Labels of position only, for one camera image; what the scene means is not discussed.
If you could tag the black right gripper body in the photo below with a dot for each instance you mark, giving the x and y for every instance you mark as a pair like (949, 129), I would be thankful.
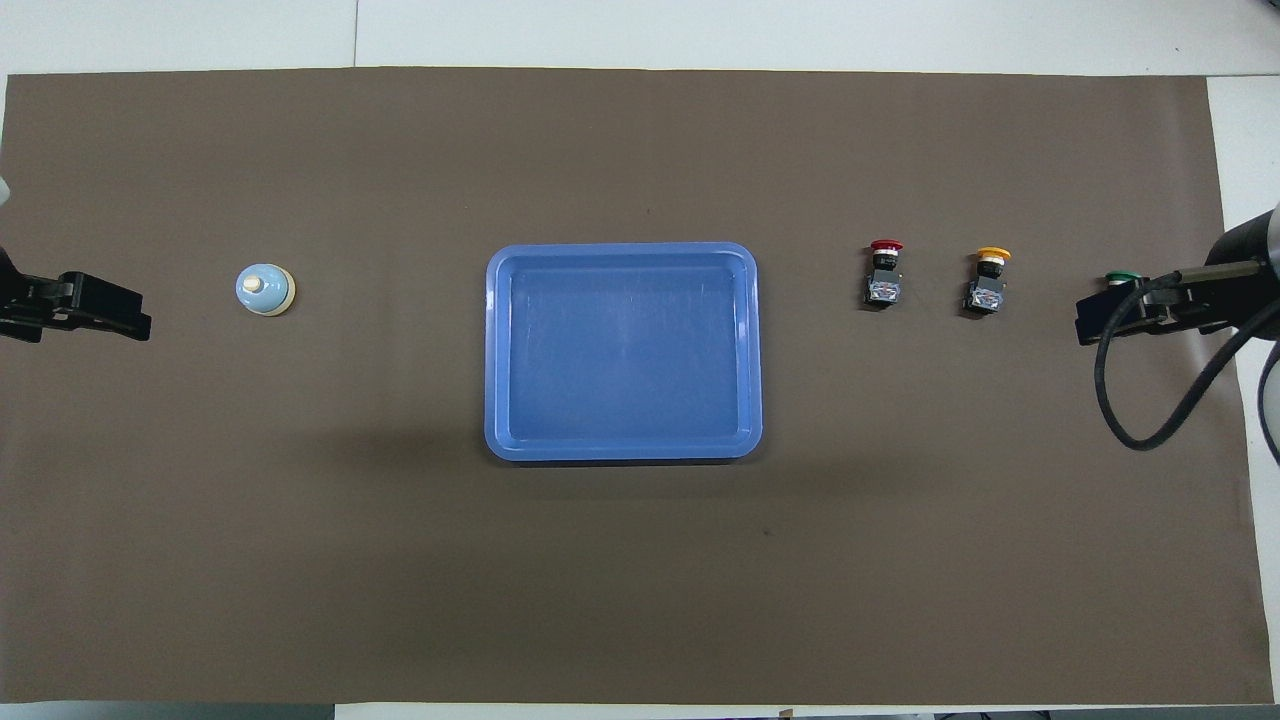
(1185, 300)

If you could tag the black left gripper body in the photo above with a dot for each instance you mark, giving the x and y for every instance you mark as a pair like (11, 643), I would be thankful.
(95, 295)

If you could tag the green push button switch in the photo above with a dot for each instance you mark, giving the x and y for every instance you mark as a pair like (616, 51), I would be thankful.
(1122, 277)

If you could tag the yellow push button switch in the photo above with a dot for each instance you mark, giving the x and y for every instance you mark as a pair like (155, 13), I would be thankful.
(988, 285)

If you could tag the red push button switch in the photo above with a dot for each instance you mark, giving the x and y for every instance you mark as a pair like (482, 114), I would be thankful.
(884, 275)

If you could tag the light blue service bell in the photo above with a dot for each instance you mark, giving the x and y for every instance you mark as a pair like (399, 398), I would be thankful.
(262, 290)

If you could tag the blue plastic tray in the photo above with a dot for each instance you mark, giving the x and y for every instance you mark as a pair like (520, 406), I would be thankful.
(620, 350)

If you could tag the brown table mat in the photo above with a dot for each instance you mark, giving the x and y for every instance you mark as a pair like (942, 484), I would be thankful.
(400, 580)

